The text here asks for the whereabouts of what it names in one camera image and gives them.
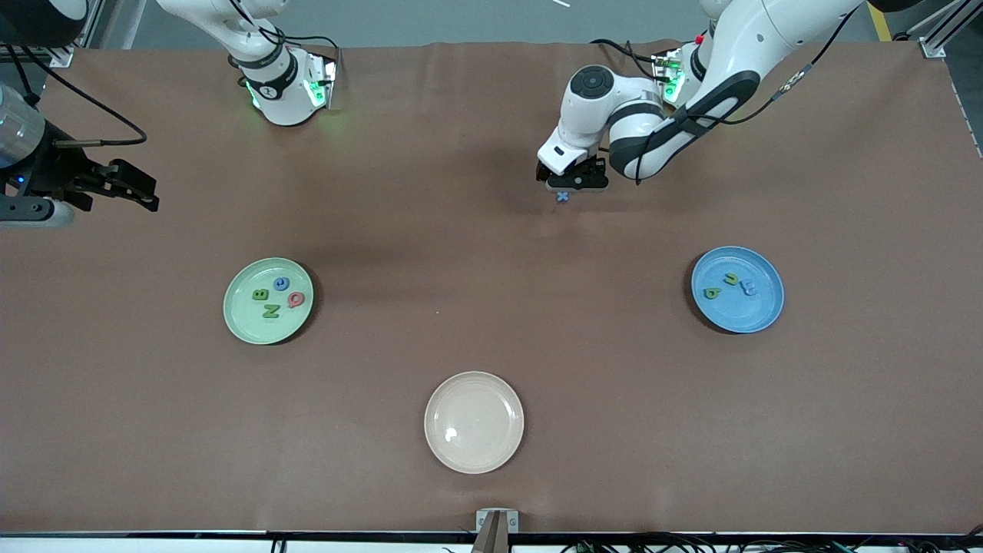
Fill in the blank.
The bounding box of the base box with green light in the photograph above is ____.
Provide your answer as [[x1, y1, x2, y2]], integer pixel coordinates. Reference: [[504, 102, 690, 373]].
[[302, 52, 339, 112], [653, 48, 686, 104]]

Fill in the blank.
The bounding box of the green plate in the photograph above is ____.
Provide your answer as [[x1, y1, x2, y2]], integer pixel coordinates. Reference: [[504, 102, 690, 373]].
[[223, 257, 315, 346]]

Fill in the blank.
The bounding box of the blue plate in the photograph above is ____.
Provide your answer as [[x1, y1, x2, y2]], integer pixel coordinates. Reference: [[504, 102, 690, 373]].
[[690, 246, 786, 335]]

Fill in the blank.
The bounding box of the brown table mat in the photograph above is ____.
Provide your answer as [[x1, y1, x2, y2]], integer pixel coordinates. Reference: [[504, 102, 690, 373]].
[[0, 40, 983, 536]]

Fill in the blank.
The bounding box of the cream plate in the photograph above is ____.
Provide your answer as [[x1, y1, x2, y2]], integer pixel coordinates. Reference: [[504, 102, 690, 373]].
[[424, 371, 525, 475]]

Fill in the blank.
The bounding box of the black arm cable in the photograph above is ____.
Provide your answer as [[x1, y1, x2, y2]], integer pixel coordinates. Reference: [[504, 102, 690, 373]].
[[4, 42, 148, 148], [634, 4, 861, 181]]

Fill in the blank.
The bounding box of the black base cable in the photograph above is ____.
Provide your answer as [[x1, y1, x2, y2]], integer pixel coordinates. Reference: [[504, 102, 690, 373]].
[[276, 23, 340, 70], [590, 38, 661, 81]]

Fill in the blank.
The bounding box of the grey metal bracket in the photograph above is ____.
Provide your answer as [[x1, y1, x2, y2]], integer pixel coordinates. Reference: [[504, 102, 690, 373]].
[[475, 508, 520, 553]]

